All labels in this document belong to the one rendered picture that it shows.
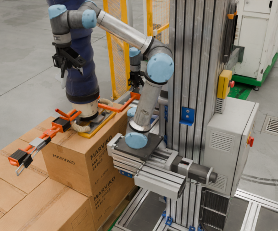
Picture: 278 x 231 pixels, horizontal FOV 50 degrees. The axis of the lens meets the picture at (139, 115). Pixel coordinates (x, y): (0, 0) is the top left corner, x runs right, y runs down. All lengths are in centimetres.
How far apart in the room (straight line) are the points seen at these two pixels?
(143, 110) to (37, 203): 114
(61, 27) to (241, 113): 105
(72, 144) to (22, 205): 58
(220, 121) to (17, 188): 154
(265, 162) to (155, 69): 226
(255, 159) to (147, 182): 187
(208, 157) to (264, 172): 155
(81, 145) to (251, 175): 182
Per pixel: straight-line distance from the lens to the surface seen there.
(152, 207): 252
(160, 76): 133
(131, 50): 201
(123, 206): 279
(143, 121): 149
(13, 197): 238
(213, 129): 163
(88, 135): 202
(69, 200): 222
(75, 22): 132
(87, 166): 199
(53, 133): 191
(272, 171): 329
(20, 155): 179
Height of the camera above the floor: 219
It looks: 34 degrees down
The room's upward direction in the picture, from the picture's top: 3 degrees counter-clockwise
